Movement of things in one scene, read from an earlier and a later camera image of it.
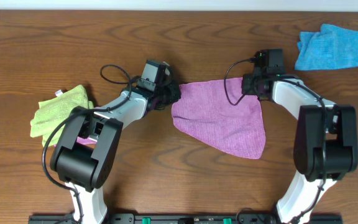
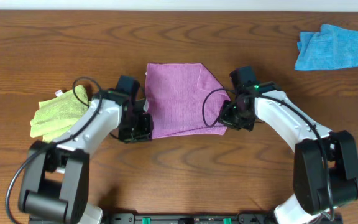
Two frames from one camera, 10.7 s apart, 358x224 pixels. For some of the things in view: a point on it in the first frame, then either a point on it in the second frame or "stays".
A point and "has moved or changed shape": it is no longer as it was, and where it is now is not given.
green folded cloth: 52,111 stays
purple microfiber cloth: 220,113 has moved or changed shape
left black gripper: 171,94 -> 140,129
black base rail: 185,219 stays
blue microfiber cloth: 332,48 stays
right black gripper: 245,86 -> 225,119
